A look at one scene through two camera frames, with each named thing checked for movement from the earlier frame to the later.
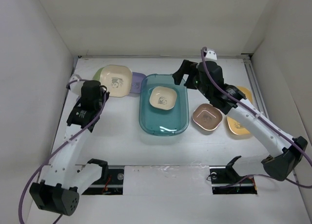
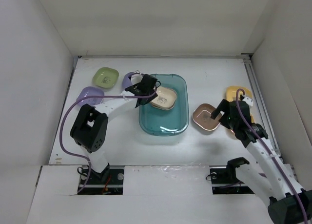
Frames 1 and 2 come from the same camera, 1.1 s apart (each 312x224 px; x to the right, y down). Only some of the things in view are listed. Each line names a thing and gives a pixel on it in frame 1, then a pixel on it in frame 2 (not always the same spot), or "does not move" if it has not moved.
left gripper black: (82, 96) to (151, 98)
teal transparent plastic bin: (156, 122) does not move
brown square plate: (207, 116) does not move
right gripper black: (187, 67) to (224, 105)
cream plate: (117, 79) to (166, 99)
